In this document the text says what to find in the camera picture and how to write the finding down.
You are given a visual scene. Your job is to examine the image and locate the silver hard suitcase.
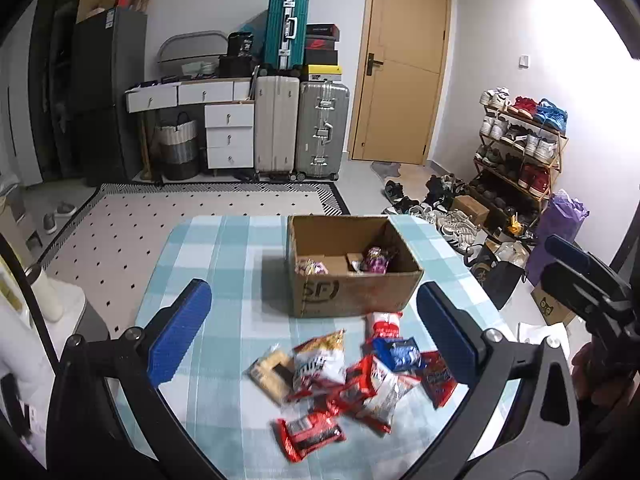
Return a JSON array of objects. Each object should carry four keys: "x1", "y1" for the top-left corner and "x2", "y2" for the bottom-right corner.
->
[{"x1": 294, "y1": 81, "x2": 349, "y2": 181}]

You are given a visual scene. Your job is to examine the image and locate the wooden shoe rack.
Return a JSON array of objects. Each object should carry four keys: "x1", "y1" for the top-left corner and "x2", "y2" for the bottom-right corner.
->
[{"x1": 469, "y1": 87, "x2": 568, "y2": 237}]

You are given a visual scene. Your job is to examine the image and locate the red white balloon gum bag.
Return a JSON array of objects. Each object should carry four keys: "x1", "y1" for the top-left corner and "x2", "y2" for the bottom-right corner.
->
[{"x1": 366, "y1": 312, "x2": 402, "y2": 342}]

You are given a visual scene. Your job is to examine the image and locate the black tote bag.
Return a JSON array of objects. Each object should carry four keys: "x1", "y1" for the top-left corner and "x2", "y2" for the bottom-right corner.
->
[{"x1": 463, "y1": 244, "x2": 524, "y2": 310}]

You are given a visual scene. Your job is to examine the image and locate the dotted floor rug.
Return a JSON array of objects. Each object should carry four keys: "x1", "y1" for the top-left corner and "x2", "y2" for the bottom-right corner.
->
[{"x1": 40, "y1": 182, "x2": 348, "y2": 336}]

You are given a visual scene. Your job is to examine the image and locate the white drawer desk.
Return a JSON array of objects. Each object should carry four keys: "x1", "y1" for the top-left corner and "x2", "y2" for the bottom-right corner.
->
[{"x1": 125, "y1": 78, "x2": 255, "y2": 170}]

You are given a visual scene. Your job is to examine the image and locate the wooden door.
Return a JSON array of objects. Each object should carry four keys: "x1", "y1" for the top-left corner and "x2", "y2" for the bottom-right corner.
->
[{"x1": 349, "y1": 0, "x2": 451, "y2": 165}]

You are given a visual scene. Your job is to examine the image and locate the white red snack bag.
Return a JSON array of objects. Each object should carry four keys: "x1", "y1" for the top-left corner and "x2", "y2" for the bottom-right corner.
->
[{"x1": 352, "y1": 368, "x2": 421, "y2": 434}]

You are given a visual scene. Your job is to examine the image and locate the black refrigerator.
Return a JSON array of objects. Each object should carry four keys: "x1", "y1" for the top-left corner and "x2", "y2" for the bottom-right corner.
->
[{"x1": 70, "y1": 6, "x2": 146, "y2": 185}]

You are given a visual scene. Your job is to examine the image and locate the small brown cardboard box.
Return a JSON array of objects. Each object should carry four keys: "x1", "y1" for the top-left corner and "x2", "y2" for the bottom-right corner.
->
[{"x1": 451, "y1": 195, "x2": 489, "y2": 226}]

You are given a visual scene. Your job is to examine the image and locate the red chocolate bar packet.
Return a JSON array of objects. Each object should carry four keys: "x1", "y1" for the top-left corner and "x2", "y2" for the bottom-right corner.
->
[{"x1": 274, "y1": 412, "x2": 346, "y2": 463}]

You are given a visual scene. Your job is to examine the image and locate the red candy packet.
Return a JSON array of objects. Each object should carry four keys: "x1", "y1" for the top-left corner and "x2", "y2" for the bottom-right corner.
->
[{"x1": 419, "y1": 351, "x2": 458, "y2": 408}]

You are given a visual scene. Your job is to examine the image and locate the purple plastic bag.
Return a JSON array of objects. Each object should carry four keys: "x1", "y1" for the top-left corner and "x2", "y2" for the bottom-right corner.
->
[{"x1": 526, "y1": 188, "x2": 590, "y2": 286}]

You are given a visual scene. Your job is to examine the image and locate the person's right hand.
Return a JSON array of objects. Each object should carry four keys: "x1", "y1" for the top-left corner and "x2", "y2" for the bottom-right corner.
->
[{"x1": 572, "y1": 342, "x2": 634, "y2": 410}]

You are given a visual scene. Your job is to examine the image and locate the purple snack packet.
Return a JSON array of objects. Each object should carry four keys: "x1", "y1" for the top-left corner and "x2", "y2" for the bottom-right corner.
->
[{"x1": 360, "y1": 246, "x2": 390, "y2": 274}]

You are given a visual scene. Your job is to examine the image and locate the stacked shoe boxes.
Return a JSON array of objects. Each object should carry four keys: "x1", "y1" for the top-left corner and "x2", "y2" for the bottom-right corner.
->
[{"x1": 303, "y1": 23, "x2": 343, "y2": 82}]

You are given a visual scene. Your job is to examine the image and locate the grey slippers pair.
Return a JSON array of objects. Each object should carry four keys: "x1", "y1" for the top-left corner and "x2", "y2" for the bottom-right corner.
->
[{"x1": 42, "y1": 202, "x2": 77, "y2": 234}]

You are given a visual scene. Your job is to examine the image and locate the grey oval mirror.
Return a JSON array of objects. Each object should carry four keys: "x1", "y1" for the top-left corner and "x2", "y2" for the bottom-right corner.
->
[{"x1": 156, "y1": 30, "x2": 228, "y2": 78}]

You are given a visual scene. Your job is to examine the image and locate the white red chips bag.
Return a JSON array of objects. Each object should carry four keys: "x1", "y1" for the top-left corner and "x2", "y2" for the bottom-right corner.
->
[{"x1": 292, "y1": 330, "x2": 346, "y2": 396}]

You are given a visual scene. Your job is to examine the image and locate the teal hard suitcase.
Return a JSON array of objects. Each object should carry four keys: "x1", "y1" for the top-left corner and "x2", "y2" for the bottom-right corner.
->
[{"x1": 264, "y1": 0, "x2": 309, "y2": 70}]

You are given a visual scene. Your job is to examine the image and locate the woven laundry basket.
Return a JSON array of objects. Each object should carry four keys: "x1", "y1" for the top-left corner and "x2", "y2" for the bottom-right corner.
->
[{"x1": 156, "y1": 112, "x2": 200, "y2": 181}]

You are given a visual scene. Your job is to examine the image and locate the blue cookie snack packet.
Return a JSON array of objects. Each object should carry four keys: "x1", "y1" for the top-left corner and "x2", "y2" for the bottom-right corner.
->
[{"x1": 370, "y1": 337, "x2": 425, "y2": 373}]

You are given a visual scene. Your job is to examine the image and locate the beige cracker packet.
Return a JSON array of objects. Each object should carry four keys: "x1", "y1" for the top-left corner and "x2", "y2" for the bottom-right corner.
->
[{"x1": 246, "y1": 344, "x2": 295, "y2": 405}]

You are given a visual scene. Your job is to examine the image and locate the beige hard suitcase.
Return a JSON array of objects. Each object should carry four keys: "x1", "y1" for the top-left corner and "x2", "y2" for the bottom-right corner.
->
[{"x1": 254, "y1": 76, "x2": 299, "y2": 179}]

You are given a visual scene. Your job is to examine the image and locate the blue white checkered tablecloth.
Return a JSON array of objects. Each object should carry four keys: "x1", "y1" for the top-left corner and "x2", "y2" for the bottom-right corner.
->
[{"x1": 112, "y1": 213, "x2": 522, "y2": 480}]

